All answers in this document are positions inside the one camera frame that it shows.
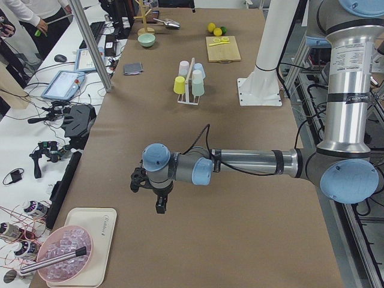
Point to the green plastic cup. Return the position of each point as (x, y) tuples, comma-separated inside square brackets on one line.
[(198, 88)]

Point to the pink bowl of ice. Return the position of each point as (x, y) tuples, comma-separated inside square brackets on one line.
[(64, 240)]

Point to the yellow plastic cup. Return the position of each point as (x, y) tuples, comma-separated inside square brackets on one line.
[(179, 85)]

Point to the pink plastic cup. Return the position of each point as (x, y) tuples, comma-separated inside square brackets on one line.
[(184, 67)]

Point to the computer mouse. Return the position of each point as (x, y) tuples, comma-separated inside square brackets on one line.
[(60, 58)]

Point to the black bar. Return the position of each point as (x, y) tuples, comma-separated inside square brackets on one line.
[(60, 189)]

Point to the teach pendant tablet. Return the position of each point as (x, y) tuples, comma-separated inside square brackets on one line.
[(64, 85)]

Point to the whole yellow lemon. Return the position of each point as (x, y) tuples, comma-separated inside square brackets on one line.
[(211, 26)]

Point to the green lime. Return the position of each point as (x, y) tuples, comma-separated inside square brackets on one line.
[(223, 29)]

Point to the blue plastic cup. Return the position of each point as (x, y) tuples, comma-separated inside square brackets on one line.
[(199, 66)]

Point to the green bowl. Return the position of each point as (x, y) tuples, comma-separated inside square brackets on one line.
[(146, 40)]

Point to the black teleoperation device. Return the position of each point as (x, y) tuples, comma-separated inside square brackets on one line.
[(77, 122)]

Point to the wooden mug tree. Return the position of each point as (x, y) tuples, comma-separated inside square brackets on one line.
[(144, 11)]

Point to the yellow plastic knife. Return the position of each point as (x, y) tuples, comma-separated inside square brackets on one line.
[(218, 43)]

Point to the white plastic cup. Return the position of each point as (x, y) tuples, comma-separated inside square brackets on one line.
[(197, 77)]

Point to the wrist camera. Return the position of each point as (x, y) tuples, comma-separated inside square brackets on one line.
[(139, 179)]

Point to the aluminium frame post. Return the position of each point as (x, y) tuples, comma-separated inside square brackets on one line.
[(82, 22)]

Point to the black keyboard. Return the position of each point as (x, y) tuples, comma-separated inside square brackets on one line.
[(97, 29)]

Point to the metal scoop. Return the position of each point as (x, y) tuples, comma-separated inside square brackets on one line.
[(169, 23)]

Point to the cream plastic tray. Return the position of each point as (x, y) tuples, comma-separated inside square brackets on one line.
[(100, 223)]

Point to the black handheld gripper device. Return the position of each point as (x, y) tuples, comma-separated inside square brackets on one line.
[(51, 151)]

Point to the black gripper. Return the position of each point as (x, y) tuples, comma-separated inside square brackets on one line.
[(161, 192)]

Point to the wooden cutting board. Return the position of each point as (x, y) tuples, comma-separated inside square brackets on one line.
[(223, 53)]

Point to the metal muddler stick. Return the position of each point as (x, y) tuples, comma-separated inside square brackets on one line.
[(57, 259)]

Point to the person in white shirt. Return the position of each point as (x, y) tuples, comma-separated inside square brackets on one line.
[(44, 20)]

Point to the grey cloth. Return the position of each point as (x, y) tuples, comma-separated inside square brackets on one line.
[(133, 68)]

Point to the white wire cup rack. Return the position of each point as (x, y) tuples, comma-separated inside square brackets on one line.
[(187, 97)]

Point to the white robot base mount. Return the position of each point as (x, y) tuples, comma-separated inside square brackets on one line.
[(261, 87)]

